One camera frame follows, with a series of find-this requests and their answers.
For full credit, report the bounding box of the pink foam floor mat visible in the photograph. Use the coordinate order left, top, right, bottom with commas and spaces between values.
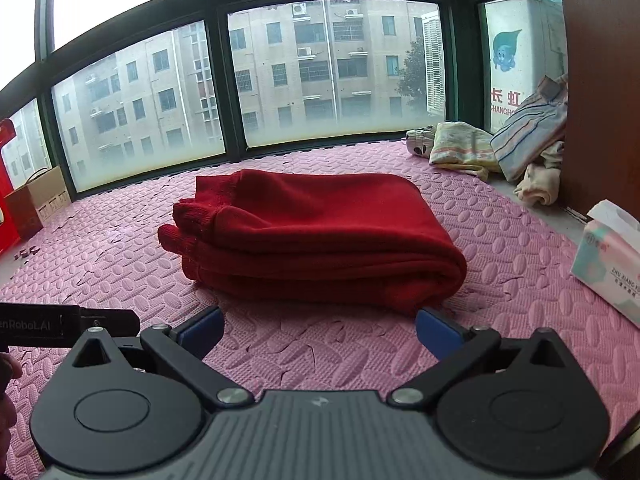
0, 139, 640, 480

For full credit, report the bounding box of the beige apartment building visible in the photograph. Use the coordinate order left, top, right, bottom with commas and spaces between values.
0, 0, 426, 186

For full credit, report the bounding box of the yellow floral cloth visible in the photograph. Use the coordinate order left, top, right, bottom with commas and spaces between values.
429, 121, 501, 181

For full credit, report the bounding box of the beige patterned garment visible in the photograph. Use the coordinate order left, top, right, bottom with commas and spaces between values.
405, 126, 441, 161

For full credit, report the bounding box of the red bag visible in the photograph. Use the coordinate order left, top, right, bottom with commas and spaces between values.
0, 119, 22, 257

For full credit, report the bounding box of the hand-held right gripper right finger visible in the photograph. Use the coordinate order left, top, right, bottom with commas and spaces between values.
390, 307, 571, 407

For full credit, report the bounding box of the cream garment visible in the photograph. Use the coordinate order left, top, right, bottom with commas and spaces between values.
514, 141, 566, 207

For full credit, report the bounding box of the dark green window frame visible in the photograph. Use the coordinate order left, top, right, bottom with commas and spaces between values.
0, 0, 561, 196

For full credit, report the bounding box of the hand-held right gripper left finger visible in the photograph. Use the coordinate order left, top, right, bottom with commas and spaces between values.
70, 305, 255, 408

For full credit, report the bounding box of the orange cardboard box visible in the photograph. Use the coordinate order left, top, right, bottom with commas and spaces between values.
4, 184, 45, 240

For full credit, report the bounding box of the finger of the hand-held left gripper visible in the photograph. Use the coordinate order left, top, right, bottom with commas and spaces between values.
80, 309, 142, 340

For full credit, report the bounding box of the white air conditioner unit with cartoon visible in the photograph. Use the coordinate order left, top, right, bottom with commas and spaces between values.
486, 0, 569, 133

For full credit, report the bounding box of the red knit garment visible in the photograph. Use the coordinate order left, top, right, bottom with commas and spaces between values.
157, 169, 468, 317

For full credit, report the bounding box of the person's left hand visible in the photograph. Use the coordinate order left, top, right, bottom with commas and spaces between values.
0, 354, 24, 433

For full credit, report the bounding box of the tissue pack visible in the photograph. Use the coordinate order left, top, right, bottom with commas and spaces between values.
570, 199, 640, 327

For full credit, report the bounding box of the striped shirt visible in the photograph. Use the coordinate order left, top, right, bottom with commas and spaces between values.
490, 74, 570, 182

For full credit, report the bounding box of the green tree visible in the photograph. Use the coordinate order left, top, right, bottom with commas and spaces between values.
395, 37, 428, 111

